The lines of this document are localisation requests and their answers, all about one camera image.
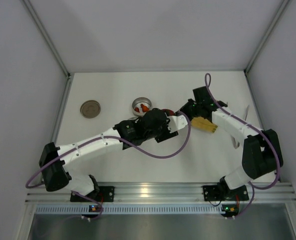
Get metal serving tongs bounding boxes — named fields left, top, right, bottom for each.
left=230, top=101, right=250, bottom=149

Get aluminium mounting rail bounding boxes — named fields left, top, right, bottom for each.
left=25, top=182, right=296, bottom=204

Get red round lid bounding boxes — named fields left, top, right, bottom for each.
left=162, top=108, right=175, bottom=116

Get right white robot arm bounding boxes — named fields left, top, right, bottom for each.
left=179, top=86, right=284, bottom=200

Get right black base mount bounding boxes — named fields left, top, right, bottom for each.
left=202, top=184, right=250, bottom=202

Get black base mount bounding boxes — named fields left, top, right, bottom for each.
left=202, top=184, right=250, bottom=202
left=70, top=186, right=115, bottom=203

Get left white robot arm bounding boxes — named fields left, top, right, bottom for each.
left=39, top=108, right=188, bottom=196

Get beige round lid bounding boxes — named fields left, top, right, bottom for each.
left=80, top=100, right=101, bottom=119

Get bamboo woven tray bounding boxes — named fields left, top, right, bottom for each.
left=191, top=117, right=218, bottom=133

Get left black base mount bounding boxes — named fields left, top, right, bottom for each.
left=70, top=186, right=115, bottom=203

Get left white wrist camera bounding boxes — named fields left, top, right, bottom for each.
left=167, top=115, right=188, bottom=133

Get far metal round tin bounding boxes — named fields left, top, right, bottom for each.
left=131, top=97, right=153, bottom=117

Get slotted cable duct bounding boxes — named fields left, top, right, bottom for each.
left=35, top=204, right=236, bottom=215

